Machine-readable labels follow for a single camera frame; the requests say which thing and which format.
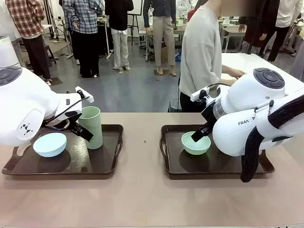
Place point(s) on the dark brown serving tray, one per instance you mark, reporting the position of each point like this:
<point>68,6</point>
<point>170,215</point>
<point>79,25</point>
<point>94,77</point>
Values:
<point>194,166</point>
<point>95,161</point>

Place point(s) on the light blue bowl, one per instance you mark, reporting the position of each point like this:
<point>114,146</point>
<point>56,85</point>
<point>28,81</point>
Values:
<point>50,146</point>

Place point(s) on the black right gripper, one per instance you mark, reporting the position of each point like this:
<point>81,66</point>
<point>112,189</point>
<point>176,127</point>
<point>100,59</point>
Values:
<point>209,116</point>

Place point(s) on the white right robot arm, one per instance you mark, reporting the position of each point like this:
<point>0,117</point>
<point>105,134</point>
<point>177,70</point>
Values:
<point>237,133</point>

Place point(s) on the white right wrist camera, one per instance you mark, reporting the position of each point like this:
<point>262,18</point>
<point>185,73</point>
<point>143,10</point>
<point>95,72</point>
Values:
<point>197,95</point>

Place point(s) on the white desk leg frame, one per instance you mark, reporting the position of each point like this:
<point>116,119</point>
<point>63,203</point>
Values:
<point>109,56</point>

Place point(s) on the person in white shirt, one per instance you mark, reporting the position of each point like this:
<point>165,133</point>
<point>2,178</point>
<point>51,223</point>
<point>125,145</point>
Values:
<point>287,12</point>

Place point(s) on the person in beige trousers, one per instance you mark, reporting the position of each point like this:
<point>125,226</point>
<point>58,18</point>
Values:
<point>164,31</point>

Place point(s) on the black floor mat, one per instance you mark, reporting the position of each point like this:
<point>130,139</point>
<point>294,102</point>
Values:
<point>55,80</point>

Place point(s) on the person in red plaid shirt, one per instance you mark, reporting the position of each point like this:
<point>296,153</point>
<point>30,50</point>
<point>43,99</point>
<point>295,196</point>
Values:
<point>26,19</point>

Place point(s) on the person in dark maroon coat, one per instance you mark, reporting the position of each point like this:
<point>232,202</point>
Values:
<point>254,31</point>

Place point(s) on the dark stool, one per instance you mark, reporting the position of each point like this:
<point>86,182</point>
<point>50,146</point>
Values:
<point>48,51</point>

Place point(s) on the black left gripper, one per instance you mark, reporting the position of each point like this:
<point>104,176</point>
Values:
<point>76,127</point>

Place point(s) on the person's right forearm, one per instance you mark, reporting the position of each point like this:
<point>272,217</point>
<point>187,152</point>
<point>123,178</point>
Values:
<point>226,69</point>

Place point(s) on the person in blue plaid shirt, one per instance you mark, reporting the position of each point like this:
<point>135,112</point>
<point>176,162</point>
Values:
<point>83,19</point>

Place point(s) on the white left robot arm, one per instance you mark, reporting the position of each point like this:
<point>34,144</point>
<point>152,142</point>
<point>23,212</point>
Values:
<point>23,107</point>

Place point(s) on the person's right hand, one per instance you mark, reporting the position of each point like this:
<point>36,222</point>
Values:
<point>237,73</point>

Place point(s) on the light green bowl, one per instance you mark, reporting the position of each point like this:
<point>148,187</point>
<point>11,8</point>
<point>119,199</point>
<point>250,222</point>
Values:
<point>197,148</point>

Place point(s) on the person in white trousers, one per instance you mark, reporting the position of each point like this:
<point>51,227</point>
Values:
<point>118,14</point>

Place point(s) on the white cylindrical air purifier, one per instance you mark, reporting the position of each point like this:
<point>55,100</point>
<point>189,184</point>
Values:
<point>8,54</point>

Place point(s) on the tall light green cup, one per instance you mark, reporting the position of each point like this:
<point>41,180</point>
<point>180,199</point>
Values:
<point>93,133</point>

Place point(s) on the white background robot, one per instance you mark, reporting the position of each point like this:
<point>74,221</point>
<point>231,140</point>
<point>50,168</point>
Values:
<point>181,9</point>

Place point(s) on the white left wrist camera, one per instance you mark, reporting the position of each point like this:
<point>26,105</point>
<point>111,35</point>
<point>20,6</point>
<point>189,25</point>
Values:
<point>88,98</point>

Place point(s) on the white desk with monitor stuff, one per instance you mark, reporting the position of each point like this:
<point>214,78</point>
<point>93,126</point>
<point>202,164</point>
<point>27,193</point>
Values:
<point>231,29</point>

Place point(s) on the person in light grey sweater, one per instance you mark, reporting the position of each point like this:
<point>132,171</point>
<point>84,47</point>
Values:
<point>202,59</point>

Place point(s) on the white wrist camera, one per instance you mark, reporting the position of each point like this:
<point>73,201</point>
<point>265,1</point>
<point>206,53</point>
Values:
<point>88,98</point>
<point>197,95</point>

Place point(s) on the whiteboard on black easel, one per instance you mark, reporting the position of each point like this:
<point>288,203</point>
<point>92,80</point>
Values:
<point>135,7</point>

